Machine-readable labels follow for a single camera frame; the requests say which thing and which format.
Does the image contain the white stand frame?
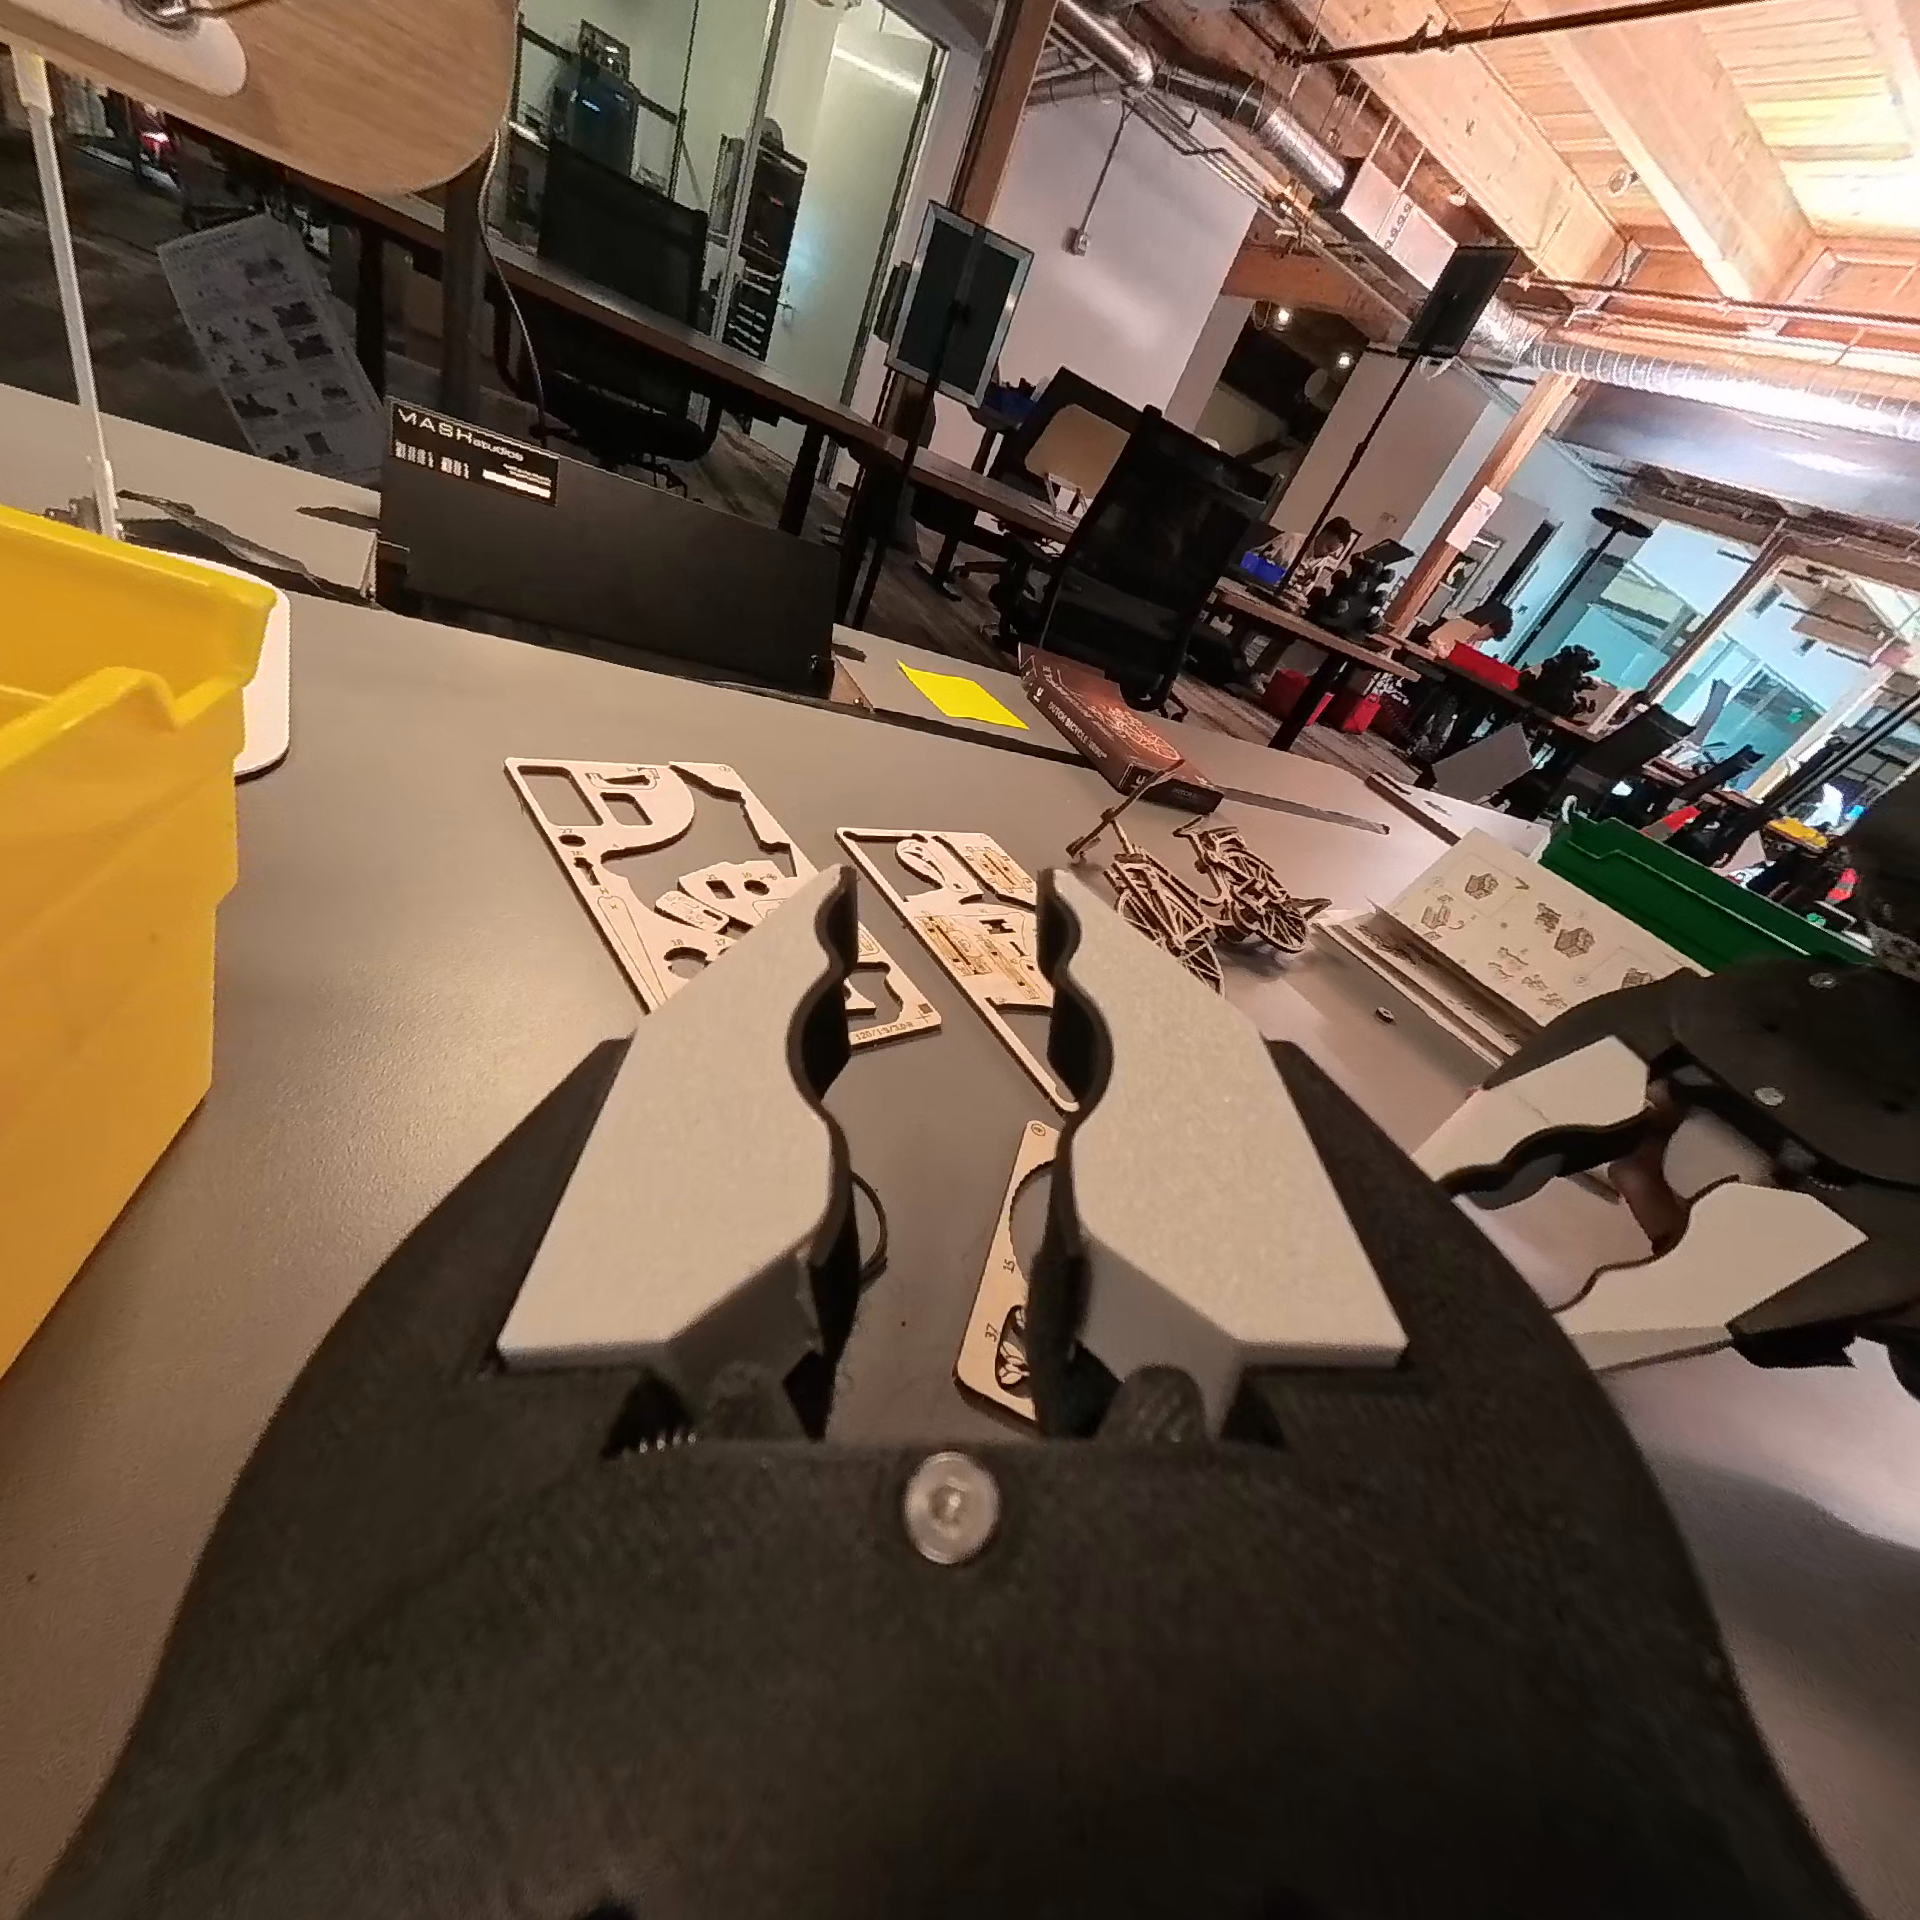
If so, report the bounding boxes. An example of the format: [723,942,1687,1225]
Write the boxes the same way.
[0,0,251,537]

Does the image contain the wooden bicycle model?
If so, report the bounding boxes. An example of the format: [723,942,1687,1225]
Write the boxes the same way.
[1066,806,1336,995]

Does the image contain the yellow plastic bin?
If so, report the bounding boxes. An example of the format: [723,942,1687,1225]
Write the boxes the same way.
[0,502,288,1378]

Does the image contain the printed paper poster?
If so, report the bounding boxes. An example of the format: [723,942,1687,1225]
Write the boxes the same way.
[156,214,384,486]

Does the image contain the black mesh office chair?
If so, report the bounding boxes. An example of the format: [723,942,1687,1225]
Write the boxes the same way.
[992,402,1279,724]

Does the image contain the metal ruler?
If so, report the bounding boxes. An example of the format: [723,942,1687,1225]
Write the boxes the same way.
[1183,774,1394,835]

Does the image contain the laser-cut wooden parts sheet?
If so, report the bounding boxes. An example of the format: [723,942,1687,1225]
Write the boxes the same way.
[503,758,945,1056]
[953,1118,1088,1424]
[834,821,1088,1118]

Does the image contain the wooden panel with black label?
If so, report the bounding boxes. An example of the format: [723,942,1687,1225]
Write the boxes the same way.
[0,0,522,200]

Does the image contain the screen on floor stand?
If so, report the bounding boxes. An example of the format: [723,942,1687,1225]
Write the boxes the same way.
[882,200,1039,453]

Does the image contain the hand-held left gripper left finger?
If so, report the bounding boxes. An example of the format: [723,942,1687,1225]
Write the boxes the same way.
[495,866,869,1378]

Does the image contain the black box with white label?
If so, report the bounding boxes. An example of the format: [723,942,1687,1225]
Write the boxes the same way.
[375,396,840,701]

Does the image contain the long dark office table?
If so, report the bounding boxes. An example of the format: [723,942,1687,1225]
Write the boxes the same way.
[301,181,1083,633]

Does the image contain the dark model kit box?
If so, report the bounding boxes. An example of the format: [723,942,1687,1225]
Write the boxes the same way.
[1019,645,1220,802]

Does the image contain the instruction booklet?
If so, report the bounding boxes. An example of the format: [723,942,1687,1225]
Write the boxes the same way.
[1327,829,1713,1052]

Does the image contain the green plastic bin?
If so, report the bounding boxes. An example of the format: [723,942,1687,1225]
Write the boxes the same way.
[1542,812,1878,979]

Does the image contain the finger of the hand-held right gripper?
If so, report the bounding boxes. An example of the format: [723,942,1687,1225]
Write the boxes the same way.
[1527,1118,1872,1378]
[1415,1032,1669,1204]

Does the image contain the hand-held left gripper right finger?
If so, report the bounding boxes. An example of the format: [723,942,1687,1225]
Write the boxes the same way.
[1034,868,1415,1432]

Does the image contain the yellow sticky note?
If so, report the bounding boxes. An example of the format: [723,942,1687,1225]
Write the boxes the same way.
[894,664,1032,734]

